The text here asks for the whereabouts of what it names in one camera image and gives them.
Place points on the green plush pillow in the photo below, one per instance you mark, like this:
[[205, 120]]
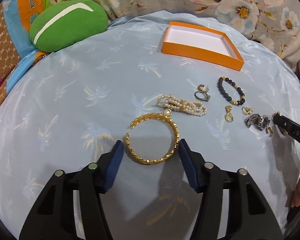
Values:
[[65, 23]]

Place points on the gold knot earrings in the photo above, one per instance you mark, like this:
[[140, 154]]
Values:
[[247, 110]]

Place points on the orange shallow box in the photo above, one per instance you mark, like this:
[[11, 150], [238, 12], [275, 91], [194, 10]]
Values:
[[201, 43]]

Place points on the gold chain bangle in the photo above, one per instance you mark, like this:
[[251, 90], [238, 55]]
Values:
[[154, 139]]

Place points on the small gold hoop earring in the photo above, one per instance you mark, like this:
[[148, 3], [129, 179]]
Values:
[[202, 88]]

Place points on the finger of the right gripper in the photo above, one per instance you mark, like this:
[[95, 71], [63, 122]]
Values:
[[287, 126]]

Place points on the silver metal watch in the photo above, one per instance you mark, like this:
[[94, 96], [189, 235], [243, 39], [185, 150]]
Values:
[[259, 121]]

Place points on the colourful cartoon bedsheet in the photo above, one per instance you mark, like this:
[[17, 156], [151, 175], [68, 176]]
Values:
[[17, 53]]

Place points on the light blue palm-print cloth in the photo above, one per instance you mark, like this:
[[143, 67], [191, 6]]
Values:
[[73, 105]]

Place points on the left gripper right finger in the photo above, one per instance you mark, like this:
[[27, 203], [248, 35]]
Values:
[[249, 214]]

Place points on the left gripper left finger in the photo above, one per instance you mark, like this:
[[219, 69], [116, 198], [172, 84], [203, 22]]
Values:
[[52, 214]]

